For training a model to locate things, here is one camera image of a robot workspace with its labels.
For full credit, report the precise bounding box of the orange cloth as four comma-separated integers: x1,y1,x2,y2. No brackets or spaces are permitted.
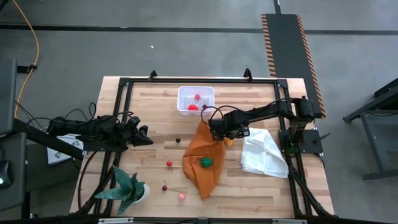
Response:
182,119,227,201

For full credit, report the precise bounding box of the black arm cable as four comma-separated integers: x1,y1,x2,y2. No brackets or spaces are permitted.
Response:
14,101,134,138
200,105,237,126

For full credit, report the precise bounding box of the black diagonal beam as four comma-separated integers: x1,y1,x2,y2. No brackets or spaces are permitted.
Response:
12,118,85,161

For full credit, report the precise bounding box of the black table frame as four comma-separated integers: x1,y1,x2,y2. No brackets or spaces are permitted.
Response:
70,67,336,224

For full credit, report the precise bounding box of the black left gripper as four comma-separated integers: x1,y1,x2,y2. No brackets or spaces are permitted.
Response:
118,116,154,147

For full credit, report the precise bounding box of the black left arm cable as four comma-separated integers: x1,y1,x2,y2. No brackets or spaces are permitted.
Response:
14,101,134,138

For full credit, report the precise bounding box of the dark desk top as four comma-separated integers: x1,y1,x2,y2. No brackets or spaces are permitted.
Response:
0,132,28,212

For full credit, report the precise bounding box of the grey desk panel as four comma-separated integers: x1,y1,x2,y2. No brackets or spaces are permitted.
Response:
0,58,18,135

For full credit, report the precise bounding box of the white printed box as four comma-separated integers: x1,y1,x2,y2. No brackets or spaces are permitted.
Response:
46,133,85,166

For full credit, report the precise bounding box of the yellow cable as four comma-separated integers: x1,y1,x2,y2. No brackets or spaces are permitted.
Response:
11,0,40,119

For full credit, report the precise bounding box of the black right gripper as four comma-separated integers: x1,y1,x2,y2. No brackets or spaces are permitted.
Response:
208,117,251,141

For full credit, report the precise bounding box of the silver mounting plate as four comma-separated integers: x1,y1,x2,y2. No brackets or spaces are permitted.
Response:
272,218,308,224
98,217,134,224

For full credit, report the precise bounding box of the black cable clamp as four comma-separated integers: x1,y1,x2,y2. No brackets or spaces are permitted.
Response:
17,63,38,74

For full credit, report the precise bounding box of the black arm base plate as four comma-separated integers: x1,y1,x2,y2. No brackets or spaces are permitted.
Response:
82,136,128,153
278,129,330,156

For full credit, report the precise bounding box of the black computer mouse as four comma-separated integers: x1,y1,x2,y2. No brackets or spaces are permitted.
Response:
0,160,14,190

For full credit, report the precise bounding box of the snake plant in white pot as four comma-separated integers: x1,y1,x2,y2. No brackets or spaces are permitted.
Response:
94,164,150,216

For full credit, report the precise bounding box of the white cloth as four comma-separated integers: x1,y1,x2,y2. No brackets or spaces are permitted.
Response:
239,128,289,179

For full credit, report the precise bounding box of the black ramp with striped edges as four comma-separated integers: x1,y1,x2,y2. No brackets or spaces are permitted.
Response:
261,13,326,119

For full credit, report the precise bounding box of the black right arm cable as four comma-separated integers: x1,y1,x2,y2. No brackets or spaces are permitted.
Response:
200,105,237,126

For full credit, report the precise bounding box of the dark brown cable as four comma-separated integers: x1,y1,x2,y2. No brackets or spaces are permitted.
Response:
77,151,99,209

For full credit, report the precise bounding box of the black metal stand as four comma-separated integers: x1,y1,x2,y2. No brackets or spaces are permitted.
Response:
342,77,398,182

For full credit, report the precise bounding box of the white perforated plastic basket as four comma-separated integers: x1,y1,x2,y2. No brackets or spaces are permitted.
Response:
177,85,216,117

